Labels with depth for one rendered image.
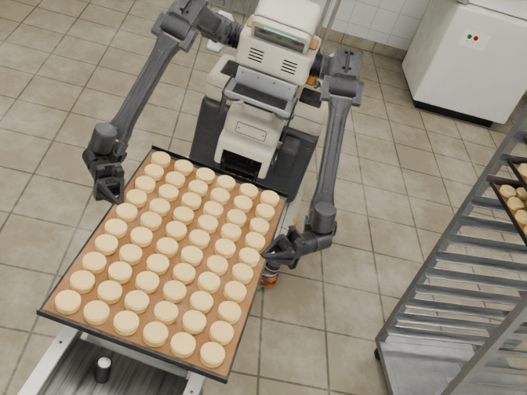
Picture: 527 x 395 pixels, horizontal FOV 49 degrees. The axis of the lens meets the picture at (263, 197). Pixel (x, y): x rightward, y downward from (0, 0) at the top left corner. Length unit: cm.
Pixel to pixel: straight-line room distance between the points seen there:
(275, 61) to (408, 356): 134
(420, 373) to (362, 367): 25
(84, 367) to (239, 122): 122
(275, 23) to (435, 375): 155
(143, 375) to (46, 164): 196
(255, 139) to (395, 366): 109
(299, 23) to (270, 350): 134
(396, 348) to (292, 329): 45
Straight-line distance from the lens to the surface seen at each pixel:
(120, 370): 134
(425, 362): 260
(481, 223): 216
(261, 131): 223
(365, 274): 302
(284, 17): 198
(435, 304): 244
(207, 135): 262
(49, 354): 128
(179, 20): 162
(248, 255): 137
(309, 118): 246
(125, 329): 120
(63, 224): 281
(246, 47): 208
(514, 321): 183
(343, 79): 158
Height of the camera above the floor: 196
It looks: 38 degrees down
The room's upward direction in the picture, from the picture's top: 20 degrees clockwise
